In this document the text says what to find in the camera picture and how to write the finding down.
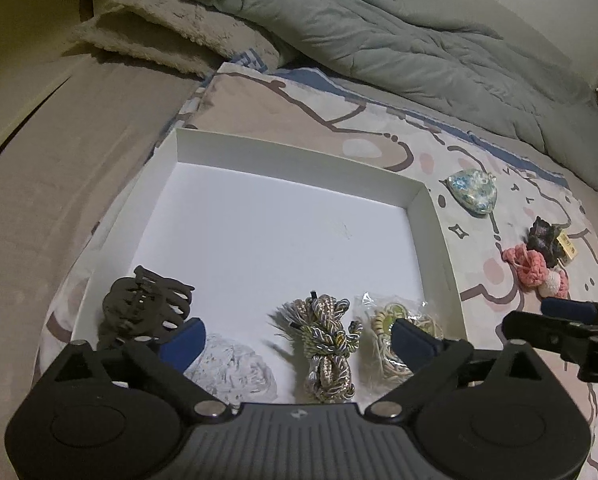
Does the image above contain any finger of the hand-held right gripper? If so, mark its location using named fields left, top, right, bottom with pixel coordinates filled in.
left=501, top=310, right=598, bottom=361
left=540, top=297, right=598, bottom=323

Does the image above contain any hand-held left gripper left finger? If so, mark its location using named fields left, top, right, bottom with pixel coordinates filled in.
left=36, top=317, right=232, bottom=421

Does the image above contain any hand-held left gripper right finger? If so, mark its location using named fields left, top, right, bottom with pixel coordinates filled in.
left=364, top=317, right=554, bottom=421

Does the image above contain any pink white crocheted mushroom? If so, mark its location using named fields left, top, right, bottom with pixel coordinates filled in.
left=538, top=267, right=570, bottom=298

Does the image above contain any plastic bag of hair ties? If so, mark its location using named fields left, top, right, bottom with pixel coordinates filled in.
left=354, top=292, right=444, bottom=386

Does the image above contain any white yarn scrunchie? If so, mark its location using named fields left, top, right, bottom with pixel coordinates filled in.
left=184, top=332, right=278, bottom=403

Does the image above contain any brown hair claw clip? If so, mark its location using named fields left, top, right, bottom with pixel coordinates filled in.
left=96, top=266, right=196, bottom=351

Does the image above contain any pink crocheted ball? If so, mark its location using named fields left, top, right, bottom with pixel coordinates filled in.
left=501, top=242, right=550, bottom=288

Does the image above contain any small yellow box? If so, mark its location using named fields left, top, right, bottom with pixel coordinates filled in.
left=556, top=232, right=580, bottom=263

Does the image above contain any dark crocheted scrunchie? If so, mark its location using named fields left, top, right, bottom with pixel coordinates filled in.
left=526, top=216, right=567, bottom=266

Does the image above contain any braided cord bundle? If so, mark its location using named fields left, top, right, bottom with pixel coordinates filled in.
left=269, top=290, right=364, bottom=403

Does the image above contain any white cardboard box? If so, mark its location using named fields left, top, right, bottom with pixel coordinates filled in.
left=71, top=127, right=467, bottom=403

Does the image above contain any blue green patterned pouch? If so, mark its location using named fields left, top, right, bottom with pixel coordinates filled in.
left=441, top=170, right=498, bottom=218

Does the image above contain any taupe bed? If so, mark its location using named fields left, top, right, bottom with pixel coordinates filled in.
left=0, top=50, right=598, bottom=480

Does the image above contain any bear printed blanket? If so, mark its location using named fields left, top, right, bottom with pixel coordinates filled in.
left=39, top=60, right=598, bottom=480

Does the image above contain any beige pillow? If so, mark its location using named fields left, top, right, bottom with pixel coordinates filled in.
left=74, top=0, right=300, bottom=81

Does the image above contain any grey duvet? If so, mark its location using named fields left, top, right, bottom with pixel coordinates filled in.
left=179, top=0, right=598, bottom=201

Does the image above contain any wooden bedside shelf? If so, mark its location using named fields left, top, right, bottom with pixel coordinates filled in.
left=0, top=0, right=160, bottom=171

